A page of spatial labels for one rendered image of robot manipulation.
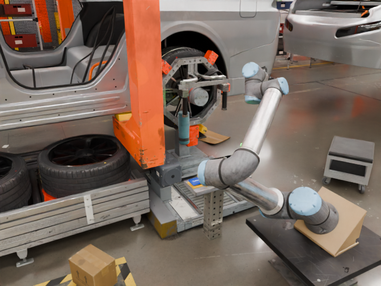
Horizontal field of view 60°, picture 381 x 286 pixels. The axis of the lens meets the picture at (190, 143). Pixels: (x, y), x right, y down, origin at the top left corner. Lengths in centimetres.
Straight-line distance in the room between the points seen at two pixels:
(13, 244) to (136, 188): 81
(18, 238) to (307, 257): 168
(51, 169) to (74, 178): 17
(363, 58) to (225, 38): 219
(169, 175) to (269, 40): 149
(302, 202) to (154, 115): 99
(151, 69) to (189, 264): 123
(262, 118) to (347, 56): 312
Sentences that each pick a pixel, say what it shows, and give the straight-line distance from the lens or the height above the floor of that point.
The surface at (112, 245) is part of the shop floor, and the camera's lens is 242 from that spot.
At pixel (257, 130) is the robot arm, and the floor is 101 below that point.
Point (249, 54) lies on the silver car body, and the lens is 299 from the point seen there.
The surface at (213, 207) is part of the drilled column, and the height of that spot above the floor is 27.
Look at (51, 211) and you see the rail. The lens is 226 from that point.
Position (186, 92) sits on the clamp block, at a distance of 236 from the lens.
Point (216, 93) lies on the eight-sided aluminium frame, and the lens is 276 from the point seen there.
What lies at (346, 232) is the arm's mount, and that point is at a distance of 199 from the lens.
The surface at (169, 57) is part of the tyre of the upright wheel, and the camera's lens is 259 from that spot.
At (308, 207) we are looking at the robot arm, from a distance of 180.
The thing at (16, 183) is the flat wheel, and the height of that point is 47.
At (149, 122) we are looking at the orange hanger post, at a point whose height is 84.
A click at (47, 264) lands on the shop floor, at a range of 241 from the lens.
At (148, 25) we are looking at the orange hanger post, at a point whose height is 140.
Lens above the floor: 156
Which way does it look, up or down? 24 degrees down
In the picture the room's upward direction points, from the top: straight up
